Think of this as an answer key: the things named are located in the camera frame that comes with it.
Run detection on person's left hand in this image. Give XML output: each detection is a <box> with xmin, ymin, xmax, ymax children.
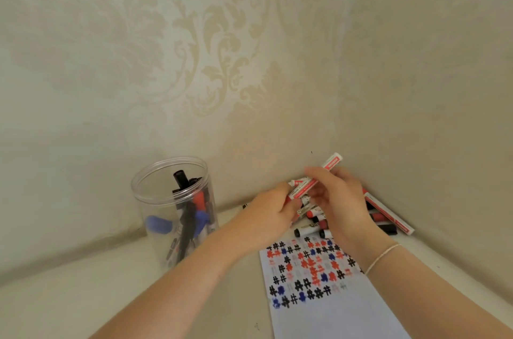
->
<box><xmin>236</xmin><ymin>183</ymin><xmax>301</xmax><ymax>257</ymax></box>

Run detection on person's right hand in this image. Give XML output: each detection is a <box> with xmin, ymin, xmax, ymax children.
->
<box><xmin>304</xmin><ymin>166</ymin><xmax>379</xmax><ymax>257</ymax></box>

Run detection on red and white marker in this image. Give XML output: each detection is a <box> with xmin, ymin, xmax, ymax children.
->
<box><xmin>286</xmin><ymin>153</ymin><xmax>344</xmax><ymax>202</ymax></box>

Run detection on person's right forearm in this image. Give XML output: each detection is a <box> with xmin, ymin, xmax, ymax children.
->
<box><xmin>361</xmin><ymin>239</ymin><xmax>513</xmax><ymax>339</ymax></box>

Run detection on person's left forearm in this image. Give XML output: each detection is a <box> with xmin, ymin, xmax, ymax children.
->
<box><xmin>89</xmin><ymin>236</ymin><xmax>251</xmax><ymax>339</ymax></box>

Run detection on pile of assorted markers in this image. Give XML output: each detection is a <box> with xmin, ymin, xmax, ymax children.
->
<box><xmin>242</xmin><ymin>186</ymin><xmax>400</xmax><ymax>241</ymax></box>

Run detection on long red labelled marker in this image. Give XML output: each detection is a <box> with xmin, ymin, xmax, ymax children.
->
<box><xmin>363</xmin><ymin>191</ymin><xmax>416</xmax><ymax>236</ymax></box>

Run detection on blue capped marker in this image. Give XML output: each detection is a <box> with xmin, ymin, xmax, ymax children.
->
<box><xmin>194</xmin><ymin>210</ymin><xmax>214</xmax><ymax>228</ymax></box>

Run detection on red capped marker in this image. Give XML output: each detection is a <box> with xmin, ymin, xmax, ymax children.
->
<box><xmin>192</xmin><ymin>190</ymin><xmax>210</xmax><ymax>212</ymax></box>

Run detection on white paper with marker scribbles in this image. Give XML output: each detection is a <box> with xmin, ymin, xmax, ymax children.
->
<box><xmin>259</xmin><ymin>236</ymin><xmax>414</xmax><ymax>339</ymax></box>

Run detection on black marker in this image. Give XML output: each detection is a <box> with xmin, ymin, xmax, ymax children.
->
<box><xmin>172</xmin><ymin>169</ymin><xmax>203</xmax><ymax>264</ymax></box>

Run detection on clear plastic jar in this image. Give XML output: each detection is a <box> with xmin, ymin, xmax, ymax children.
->
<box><xmin>131</xmin><ymin>156</ymin><xmax>220</xmax><ymax>272</ymax></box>

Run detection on thin white bracelet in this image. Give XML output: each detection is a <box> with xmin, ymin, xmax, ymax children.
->
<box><xmin>364</xmin><ymin>243</ymin><xmax>402</xmax><ymax>276</ymax></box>

